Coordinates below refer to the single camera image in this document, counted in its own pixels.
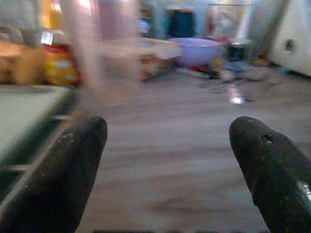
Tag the white appliance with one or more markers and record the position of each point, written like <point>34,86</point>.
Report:
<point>291,38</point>

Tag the small metal pot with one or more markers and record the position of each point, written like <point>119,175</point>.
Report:
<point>238,49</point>

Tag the clear drinking glass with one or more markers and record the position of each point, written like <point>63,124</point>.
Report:
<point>107,53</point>

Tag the purple plastic bowl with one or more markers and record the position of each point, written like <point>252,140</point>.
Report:
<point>196,51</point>

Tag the orange brown jar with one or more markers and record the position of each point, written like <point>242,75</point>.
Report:
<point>24,63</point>

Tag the dark blue bucket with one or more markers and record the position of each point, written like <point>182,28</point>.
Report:
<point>182,23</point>

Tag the white tray with dark rim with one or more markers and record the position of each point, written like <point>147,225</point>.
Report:
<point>26,116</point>

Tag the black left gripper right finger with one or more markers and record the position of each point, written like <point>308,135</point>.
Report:
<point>272,174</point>

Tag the clear lidded food container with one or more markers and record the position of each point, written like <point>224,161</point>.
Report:
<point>155,58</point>

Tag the yellow red snack packet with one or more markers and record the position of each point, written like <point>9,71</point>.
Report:
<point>60,65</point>

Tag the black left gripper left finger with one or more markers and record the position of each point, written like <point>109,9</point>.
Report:
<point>60,179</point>

